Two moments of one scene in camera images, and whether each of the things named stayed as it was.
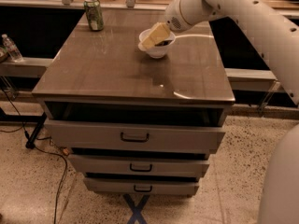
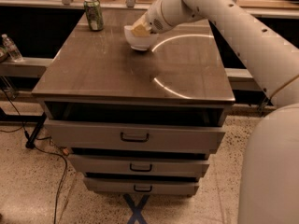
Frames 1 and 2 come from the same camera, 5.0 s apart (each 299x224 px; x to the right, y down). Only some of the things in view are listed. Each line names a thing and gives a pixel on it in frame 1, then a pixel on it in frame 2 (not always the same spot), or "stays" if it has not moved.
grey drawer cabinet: [132, 124] stays
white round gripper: [174, 19] to [154, 20]
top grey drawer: [134, 136] stays
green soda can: [94, 13] stays
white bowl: [157, 50] to [140, 43]
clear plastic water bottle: [11, 49] stays
